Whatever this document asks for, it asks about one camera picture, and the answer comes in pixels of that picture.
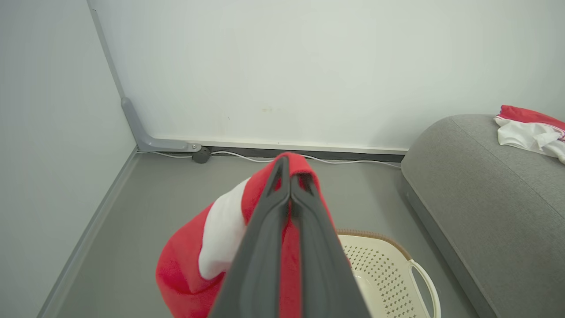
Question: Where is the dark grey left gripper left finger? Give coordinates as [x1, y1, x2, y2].
[209, 155, 293, 318]

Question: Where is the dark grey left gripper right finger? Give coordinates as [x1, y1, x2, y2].
[289, 172, 372, 318]

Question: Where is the red fleece garment white patch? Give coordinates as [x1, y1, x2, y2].
[155, 152, 354, 318]

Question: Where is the red jersey with white stripes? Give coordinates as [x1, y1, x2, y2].
[493, 105, 565, 165]

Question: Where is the cream perforated laundry basket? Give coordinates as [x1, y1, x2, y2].
[336, 229, 442, 318]

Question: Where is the black round floor plug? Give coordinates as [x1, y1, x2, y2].
[192, 146, 213, 164]

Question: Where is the grey fabric sofa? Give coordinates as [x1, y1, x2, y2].
[400, 114, 565, 318]

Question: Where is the white floor cable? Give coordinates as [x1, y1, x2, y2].
[136, 150, 402, 170]

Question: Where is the grey corner bracket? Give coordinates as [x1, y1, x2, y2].
[86, 0, 202, 153]

